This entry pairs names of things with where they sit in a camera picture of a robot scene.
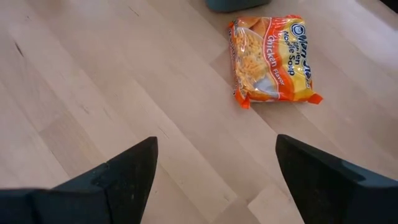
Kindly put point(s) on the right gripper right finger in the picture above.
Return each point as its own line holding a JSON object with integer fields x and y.
{"x": 335, "y": 193}

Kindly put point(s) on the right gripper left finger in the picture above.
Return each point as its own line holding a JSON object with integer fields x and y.
{"x": 77, "y": 202}

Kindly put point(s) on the orange chicken ramen pack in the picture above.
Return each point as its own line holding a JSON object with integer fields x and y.
{"x": 273, "y": 62}

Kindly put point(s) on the teal plastic bin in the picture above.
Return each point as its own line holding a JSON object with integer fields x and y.
{"x": 236, "y": 4}

